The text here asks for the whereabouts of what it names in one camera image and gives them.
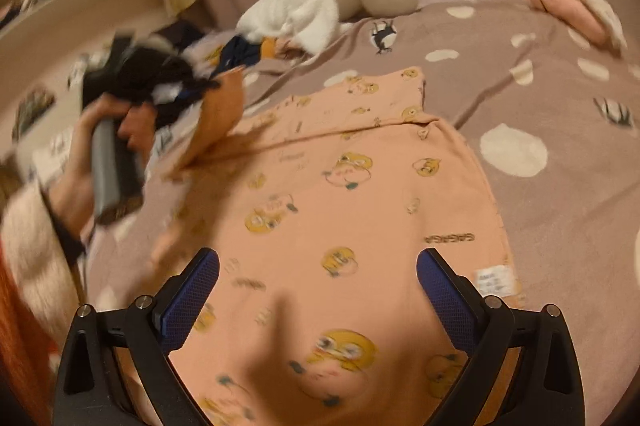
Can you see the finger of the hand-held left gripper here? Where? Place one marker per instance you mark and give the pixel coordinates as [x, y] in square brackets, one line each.
[192, 90]

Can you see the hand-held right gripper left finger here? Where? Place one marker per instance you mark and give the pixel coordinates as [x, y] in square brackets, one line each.
[195, 296]

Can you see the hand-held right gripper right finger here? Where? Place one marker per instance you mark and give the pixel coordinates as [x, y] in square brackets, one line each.
[440, 296]

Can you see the peach cartoon print garment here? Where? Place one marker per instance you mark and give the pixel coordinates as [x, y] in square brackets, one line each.
[320, 216]

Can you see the person's left hand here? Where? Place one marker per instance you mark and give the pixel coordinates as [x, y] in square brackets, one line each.
[70, 176]

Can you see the navy blue cloth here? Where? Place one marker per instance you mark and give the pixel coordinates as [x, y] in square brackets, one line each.
[240, 53]

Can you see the small colourful floor object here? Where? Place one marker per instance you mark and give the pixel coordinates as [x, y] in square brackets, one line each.
[34, 111]

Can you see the mauve spotted blanket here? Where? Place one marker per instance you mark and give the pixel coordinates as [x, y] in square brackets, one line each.
[575, 216]

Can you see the white plush toy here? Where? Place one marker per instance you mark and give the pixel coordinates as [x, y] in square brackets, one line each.
[330, 1]

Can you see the orange garment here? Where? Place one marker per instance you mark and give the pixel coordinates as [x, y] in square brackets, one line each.
[22, 356]

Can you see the pink pillow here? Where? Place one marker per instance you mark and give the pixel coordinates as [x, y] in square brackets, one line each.
[565, 8]

